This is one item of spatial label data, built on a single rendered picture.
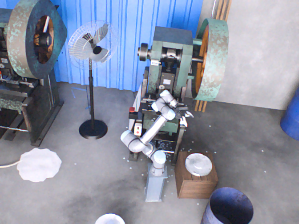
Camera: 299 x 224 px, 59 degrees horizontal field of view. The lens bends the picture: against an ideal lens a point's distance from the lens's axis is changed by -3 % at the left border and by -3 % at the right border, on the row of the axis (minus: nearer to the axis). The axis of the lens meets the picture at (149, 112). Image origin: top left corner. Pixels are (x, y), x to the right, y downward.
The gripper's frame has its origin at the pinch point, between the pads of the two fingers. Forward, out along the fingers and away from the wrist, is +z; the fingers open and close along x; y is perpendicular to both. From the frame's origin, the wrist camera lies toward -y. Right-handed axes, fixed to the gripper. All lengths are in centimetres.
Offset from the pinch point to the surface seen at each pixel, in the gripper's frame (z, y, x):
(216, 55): -29, -38, -39
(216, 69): -19, -31, -35
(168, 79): -39, 25, -48
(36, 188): -43, 165, 75
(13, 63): -147, 82, 44
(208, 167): 61, 46, -29
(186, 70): -34, 3, -50
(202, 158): 52, 51, -37
